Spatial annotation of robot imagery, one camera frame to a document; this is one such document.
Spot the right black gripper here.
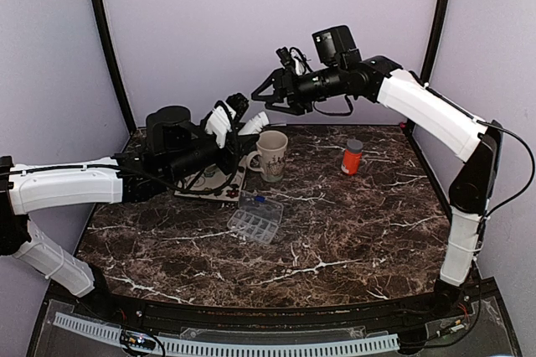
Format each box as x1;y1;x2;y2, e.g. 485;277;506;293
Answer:
253;64;345;115

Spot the small white pill bottle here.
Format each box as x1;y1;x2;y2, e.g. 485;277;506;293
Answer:
238;111;270;136

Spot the clear plastic pill organizer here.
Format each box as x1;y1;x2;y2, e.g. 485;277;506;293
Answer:
227;191;284;245

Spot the orange pill bottle grey cap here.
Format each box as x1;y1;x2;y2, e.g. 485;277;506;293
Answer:
341;139;363;176

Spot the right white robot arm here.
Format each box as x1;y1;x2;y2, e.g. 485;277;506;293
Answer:
251;25;502;318

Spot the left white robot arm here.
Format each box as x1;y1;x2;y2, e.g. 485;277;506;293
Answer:
1;100;269;320

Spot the cream ceramic mug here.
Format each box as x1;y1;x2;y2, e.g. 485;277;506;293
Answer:
245;131;288;183

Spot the floral rectangular ceramic plate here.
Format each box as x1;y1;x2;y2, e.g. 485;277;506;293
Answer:
173;157;246;202

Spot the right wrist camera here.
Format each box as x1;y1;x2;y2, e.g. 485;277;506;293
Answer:
276;47;312;76

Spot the left black frame post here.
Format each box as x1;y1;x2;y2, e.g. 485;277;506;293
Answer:
91;0;137;135

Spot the black frame post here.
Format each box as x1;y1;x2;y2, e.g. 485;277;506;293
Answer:
420;0;449;81
91;0;137;135

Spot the right black frame post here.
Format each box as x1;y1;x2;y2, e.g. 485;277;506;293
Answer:
420;0;449;81

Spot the white slotted cable duct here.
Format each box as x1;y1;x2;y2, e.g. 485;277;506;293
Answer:
53;313;399;356

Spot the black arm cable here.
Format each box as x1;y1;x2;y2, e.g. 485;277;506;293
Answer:
481;120;536;220

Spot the black front rail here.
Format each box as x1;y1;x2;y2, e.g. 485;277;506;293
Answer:
76;293;477;331

